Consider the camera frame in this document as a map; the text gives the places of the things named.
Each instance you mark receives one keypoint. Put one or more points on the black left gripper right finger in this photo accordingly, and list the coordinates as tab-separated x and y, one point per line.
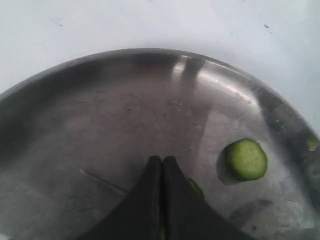
187	216

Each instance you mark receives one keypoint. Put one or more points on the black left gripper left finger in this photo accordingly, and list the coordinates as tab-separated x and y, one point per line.
138	216

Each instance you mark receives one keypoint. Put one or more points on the round green cucumber slice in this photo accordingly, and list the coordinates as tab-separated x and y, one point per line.
246	160

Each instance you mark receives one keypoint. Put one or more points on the round stainless steel plate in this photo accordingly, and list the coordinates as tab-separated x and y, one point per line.
75	139

